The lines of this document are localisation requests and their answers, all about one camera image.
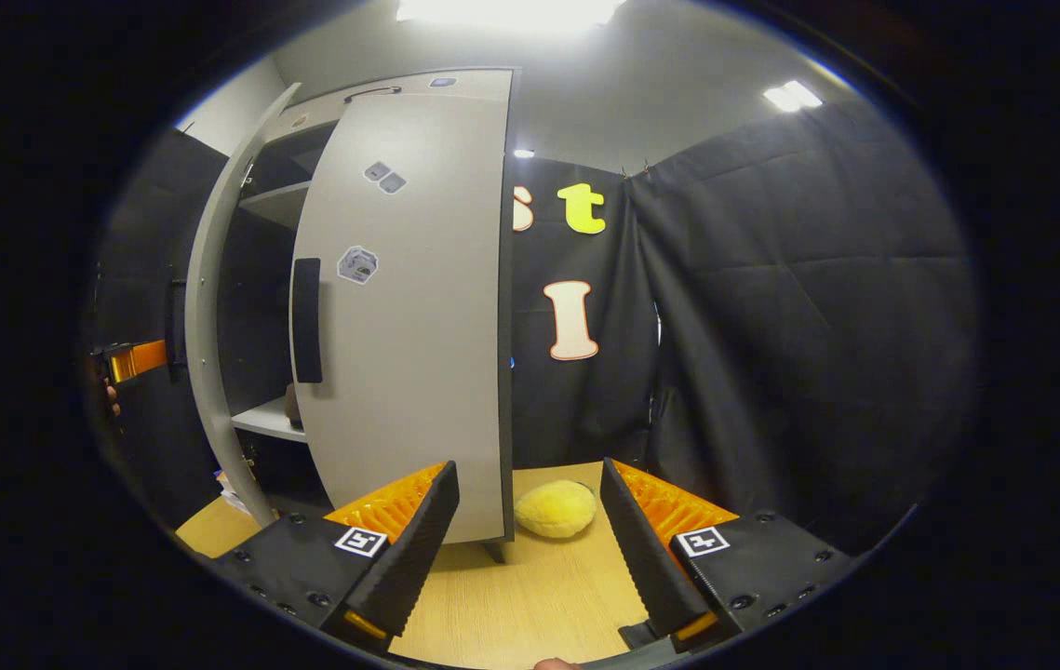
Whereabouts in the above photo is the yellow plush toy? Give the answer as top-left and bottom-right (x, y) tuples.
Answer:
(514, 479), (597, 539)

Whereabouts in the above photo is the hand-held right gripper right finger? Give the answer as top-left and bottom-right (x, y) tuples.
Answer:
(599, 456), (856, 652)

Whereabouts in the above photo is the grey shoe cabinet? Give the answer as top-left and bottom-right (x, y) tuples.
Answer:
(213, 67), (517, 564)

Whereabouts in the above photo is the grey cabinet door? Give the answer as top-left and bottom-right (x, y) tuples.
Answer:
(185, 82), (302, 527)
(290, 91), (517, 545)

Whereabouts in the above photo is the black backdrop cloth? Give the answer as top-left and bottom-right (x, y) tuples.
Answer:
(83, 98), (982, 559)

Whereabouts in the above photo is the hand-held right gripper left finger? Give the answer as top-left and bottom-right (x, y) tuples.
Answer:
(213, 461), (461, 652)

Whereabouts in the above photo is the large ceiling light panel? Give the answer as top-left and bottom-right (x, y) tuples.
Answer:
(396, 0), (628, 34)

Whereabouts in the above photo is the small ceiling light panel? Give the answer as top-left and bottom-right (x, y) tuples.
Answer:
(762, 79), (824, 114)

